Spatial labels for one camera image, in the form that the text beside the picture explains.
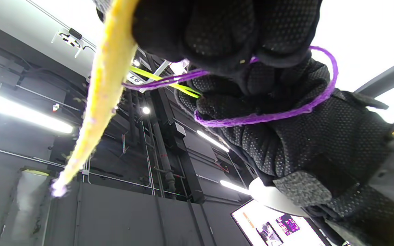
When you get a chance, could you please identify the person's right hand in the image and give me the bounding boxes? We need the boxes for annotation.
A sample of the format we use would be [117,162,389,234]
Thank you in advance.
[132,0,322,76]

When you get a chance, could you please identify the person's left hand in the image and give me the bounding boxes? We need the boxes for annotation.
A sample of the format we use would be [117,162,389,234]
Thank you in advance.
[176,58,394,246]

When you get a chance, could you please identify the purple thread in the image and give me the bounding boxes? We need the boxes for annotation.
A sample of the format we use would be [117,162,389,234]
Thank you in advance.
[122,46,339,128]

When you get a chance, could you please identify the yellow felt square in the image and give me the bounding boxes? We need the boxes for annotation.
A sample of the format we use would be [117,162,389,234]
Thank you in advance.
[50,0,140,198]

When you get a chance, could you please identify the bright monitor screen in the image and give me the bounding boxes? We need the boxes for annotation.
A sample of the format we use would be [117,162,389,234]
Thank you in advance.
[231,199,326,246]

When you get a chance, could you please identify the long ceiling light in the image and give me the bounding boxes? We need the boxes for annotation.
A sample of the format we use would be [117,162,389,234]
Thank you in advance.
[220,180,252,196]
[0,87,74,134]
[197,130,230,153]

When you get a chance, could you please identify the white wall-mounted tracking camera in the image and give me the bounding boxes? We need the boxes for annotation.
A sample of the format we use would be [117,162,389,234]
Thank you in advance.
[51,28,85,58]

